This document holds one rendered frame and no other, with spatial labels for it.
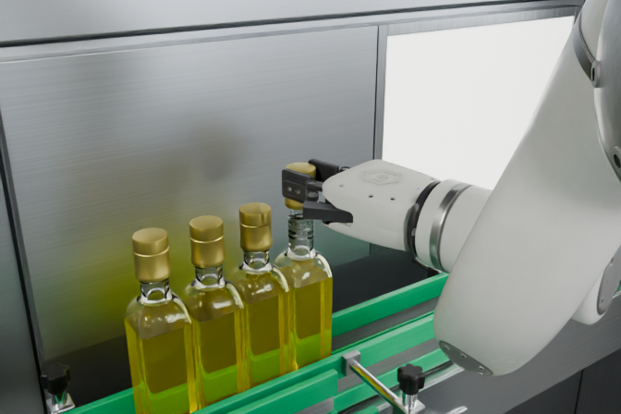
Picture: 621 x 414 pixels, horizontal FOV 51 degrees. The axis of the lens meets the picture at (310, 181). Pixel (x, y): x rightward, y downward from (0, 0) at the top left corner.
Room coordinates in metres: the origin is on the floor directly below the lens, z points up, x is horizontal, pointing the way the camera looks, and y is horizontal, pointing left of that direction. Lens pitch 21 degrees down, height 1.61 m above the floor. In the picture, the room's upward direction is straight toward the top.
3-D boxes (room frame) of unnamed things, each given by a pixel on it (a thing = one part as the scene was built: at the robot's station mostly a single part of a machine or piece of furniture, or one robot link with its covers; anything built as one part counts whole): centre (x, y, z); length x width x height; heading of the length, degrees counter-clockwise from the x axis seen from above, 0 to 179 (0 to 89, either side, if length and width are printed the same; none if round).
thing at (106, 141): (0.88, -0.07, 1.32); 0.90 x 0.03 x 0.34; 123
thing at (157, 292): (0.57, 0.16, 1.29); 0.03 x 0.03 x 0.05
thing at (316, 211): (0.58, -0.03, 1.35); 0.08 x 0.06 x 0.01; 107
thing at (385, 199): (0.59, -0.08, 1.35); 0.11 x 0.10 x 0.07; 49
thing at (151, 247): (0.57, 0.16, 1.31); 0.04 x 0.04 x 0.04
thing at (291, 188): (0.62, 0.01, 1.35); 0.07 x 0.03 x 0.03; 49
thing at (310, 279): (0.67, 0.01, 1.16); 0.06 x 0.06 x 0.21; 34
